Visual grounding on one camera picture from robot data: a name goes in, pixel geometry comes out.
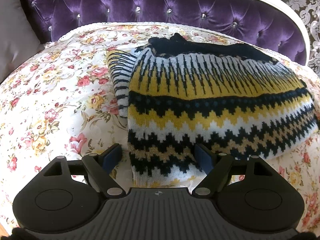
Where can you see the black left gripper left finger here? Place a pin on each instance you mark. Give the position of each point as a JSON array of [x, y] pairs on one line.
[[85, 178]]

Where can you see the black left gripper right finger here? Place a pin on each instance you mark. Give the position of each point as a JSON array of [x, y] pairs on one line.
[[219, 169]]

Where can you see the yellow black white patterned sweater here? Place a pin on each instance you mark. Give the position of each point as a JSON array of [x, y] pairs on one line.
[[236, 100]]

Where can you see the floral quilted bedspread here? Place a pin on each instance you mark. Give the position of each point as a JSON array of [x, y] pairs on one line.
[[61, 101]]

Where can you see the grey pillow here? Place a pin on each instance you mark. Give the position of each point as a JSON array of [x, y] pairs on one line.
[[18, 41]]

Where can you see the purple tufted velvet headboard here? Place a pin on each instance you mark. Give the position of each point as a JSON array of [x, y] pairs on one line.
[[269, 24]]

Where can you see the brown silver damask curtain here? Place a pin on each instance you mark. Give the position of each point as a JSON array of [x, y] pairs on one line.
[[295, 10]]

